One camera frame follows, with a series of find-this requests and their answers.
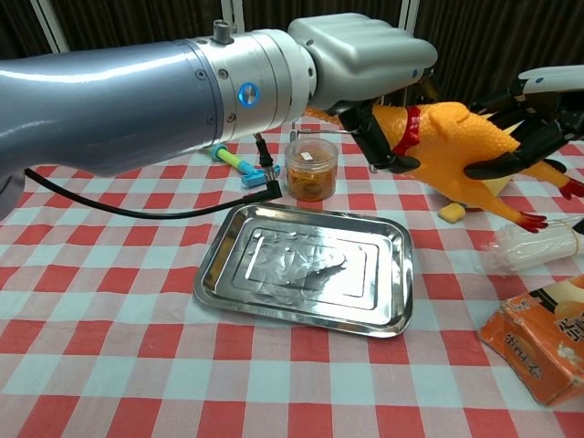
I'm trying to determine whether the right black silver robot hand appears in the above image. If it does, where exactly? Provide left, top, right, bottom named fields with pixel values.
left=464, top=65, right=584, bottom=180

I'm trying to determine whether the yellow plush mango toy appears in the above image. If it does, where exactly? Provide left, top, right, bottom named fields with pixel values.
left=437, top=119, right=567, bottom=224

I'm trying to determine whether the white metal frame pole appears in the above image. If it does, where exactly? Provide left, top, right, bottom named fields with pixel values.
left=36, top=0, right=69, bottom=54
left=396, top=0, right=421, bottom=36
left=221, top=0, right=243, bottom=36

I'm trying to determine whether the stainless steel tray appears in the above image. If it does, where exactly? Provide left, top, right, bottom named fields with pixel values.
left=192, top=203, right=415, bottom=339

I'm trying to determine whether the orange rubber chicken toy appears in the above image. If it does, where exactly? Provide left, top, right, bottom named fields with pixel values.
left=303, top=100, right=584, bottom=234

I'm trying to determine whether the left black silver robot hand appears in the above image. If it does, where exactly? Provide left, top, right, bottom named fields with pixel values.
left=287, top=12, right=438, bottom=174

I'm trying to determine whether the clear jar with orange contents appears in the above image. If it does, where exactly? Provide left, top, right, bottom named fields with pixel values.
left=284, top=136, right=339, bottom=202

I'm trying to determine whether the blue green water squirter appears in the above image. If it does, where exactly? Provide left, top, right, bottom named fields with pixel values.
left=204, top=143, right=268, bottom=189

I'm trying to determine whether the red white checkered tablecloth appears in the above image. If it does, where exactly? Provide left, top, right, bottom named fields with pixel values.
left=0, top=107, right=584, bottom=438

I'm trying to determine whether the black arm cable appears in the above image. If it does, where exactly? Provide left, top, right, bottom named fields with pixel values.
left=25, top=131, right=282, bottom=220

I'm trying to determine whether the orange biscuit box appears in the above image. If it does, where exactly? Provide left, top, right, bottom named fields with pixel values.
left=478, top=274, right=584, bottom=407

